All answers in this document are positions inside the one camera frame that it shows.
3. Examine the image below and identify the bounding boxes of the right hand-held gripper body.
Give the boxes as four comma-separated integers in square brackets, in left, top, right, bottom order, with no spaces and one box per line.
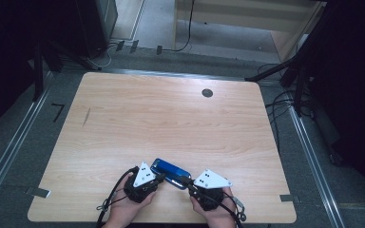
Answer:
[191,168,234,212]

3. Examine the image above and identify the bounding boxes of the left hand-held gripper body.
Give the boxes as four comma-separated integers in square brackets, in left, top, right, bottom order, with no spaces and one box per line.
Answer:
[123,161,160,204]

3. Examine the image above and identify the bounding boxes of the blue stapler with chrome top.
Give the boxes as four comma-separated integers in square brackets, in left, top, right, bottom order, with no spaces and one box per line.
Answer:
[150,158,193,191]

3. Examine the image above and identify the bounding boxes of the person's right hand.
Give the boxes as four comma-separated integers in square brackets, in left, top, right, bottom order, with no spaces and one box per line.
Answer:
[189,186,238,224]

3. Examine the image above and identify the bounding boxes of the person's left hand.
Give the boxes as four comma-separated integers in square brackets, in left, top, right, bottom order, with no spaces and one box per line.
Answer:
[107,174,158,224]

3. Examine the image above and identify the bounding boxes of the black metal stand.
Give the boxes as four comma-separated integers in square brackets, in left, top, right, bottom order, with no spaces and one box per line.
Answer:
[32,37,103,103]
[244,3,331,118]

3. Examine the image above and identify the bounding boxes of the dark cabinet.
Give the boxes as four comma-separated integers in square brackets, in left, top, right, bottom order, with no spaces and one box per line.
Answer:
[75,0,119,60]

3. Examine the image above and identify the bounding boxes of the light wooden cabinet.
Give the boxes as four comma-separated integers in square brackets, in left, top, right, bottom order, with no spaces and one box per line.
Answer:
[171,0,327,63]

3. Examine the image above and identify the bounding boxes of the dark curtain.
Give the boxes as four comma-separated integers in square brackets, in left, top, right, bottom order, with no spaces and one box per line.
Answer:
[310,0,365,203]
[0,0,79,141]

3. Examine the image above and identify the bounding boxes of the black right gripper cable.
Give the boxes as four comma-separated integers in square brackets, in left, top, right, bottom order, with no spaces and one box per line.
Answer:
[220,193,248,228]

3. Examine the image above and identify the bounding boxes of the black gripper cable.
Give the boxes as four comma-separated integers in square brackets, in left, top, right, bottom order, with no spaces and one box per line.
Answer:
[220,193,248,228]
[95,165,141,228]

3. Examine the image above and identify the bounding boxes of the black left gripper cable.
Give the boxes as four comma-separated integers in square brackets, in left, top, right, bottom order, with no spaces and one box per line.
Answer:
[95,165,141,228]

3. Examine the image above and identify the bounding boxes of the black floor cables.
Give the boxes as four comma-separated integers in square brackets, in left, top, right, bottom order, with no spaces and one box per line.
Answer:
[258,63,315,153]

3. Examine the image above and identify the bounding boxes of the aluminium floor rail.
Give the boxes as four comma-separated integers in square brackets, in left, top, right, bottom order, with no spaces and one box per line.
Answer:
[0,70,54,210]
[286,91,346,228]
[101,67,283,87]

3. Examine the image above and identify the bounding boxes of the white cable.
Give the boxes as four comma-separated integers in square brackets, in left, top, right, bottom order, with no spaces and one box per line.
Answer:
[86,44,118,69]

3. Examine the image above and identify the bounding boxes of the black power cable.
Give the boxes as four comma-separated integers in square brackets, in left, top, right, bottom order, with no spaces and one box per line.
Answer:
[161,0,196,53]

